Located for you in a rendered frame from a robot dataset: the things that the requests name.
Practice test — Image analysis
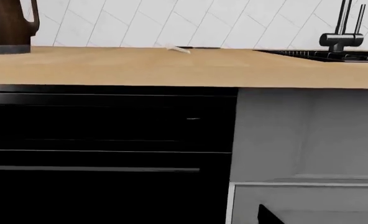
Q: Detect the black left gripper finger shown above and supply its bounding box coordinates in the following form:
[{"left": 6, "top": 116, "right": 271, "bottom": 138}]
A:
[{"left": 257, "top": 203, "right": 285, "bottom": 224}]

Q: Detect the black dishwasher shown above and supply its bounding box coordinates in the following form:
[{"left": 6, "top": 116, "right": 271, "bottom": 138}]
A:
[{"left": 0, "top": 84, "right": 239, "bottom": 224}]

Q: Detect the white cabinet drawer front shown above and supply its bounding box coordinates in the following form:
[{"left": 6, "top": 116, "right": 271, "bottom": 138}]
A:
[{"left": 225, "top": 181, "right": 368, "bottom": 224}]

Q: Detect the grey kitchen cabinet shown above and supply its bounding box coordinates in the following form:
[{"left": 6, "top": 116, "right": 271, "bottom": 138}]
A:
[{"left": 229, "top": 87, "right": 368, "bottom": 184}]

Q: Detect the wooden kitchen countertop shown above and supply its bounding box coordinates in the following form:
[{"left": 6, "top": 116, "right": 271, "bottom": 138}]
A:
[{"left": 0, "top": 45, "right": 368, "bottom": 90}]

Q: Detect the black kitchen sink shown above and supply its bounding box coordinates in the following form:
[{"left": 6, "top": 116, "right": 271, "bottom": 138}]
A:
[{"left": 254, "top": 49, "right": 368, "bottom": 63}]

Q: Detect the small white utensil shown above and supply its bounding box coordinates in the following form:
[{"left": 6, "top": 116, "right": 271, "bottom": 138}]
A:
[{"left": 165, "top": 43, "right": 192, "bottom": 55}]

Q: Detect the black kitchen faucet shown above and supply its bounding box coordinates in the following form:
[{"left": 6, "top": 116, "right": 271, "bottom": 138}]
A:
[{"left": 319, "top": 0, "right": 367, "bottom": 53}]

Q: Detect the grey kettle base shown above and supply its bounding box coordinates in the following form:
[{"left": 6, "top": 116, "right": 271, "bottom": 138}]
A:
[{"left": 0, "top": 44, "right": 32, "bottom": 55}]

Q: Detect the dark brown kettle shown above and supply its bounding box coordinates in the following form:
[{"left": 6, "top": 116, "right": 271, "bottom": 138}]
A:
[{"left": 0, "top": 0, "right": 41, "bottom": 47}]

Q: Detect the silver dishwasher door handle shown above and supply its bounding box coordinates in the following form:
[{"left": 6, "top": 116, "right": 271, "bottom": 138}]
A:
[{"left": 0, "top": 166, "right": 201, "bottom": 174}]

